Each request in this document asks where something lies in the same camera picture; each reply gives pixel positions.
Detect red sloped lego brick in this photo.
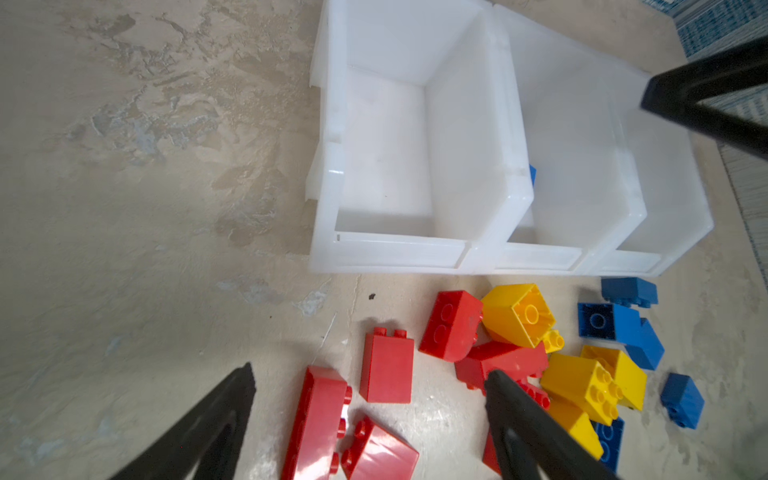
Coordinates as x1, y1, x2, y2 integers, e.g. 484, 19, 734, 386
341, 416, 420, 480

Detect white plastic bin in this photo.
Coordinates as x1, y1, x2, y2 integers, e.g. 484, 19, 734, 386
306, 1, 533, 275
592, 66, 714, 277
461, 4, 648, 274

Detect blue lego brick far right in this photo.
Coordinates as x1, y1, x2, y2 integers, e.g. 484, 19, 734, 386
660, 373, 705, 430

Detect blue lego brick bottom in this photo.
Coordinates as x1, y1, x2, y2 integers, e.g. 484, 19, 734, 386
592, 417, 625, 474

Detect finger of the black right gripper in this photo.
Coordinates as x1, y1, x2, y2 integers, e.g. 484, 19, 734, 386
640, 37, 767, 160

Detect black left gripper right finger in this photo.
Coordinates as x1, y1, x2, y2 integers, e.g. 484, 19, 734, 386
485, 370, 616, 479

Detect long red lego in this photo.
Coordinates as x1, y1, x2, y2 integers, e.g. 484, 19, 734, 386
455, 341, 550, 410

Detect white right plastic bin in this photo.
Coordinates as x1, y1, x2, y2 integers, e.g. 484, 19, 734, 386
592, 66, 714, 277

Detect long red lego brick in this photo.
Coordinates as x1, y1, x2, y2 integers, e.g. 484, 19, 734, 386
281, 366, 353, 479

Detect yellow lego brick studs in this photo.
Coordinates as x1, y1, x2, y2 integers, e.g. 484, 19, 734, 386
540, 353, 624, 426

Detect yellow large lego brick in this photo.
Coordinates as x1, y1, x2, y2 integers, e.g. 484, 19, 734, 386
482, 284, 556, 348

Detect small yellow lego piece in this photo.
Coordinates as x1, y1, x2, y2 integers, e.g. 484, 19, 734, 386
541, 329, 565, 354

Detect blue lego brick open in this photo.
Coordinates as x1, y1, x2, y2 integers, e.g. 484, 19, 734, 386
578, 303, 665, 370

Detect red curved lego brick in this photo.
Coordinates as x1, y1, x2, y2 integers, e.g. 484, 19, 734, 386
418, 290, 483, 363

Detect yellow lego brick bottom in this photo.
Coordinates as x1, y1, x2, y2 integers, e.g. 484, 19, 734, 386
548, 396, 604, 460

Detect yellow lego brick right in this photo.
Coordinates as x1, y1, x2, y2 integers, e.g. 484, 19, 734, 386
581, 345, 648, 411

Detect blue lego brick top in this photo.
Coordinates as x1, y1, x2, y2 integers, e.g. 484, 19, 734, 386
601, 277, 659, 308

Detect white middle plastic bin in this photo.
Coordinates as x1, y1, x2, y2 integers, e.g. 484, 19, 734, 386
461, 4, 648, 274

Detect blue lego brick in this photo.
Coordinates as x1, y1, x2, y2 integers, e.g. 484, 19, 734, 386
578, 303, 665, 370
601, 277, 659, 308
660, 373, 705, 430
592, 417, 625, 474

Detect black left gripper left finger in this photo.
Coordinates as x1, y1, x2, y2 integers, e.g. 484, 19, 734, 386
113, 363, 256, 479

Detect white left plastic bin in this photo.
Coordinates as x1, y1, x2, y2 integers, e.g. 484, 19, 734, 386
306, 1, 533, 275

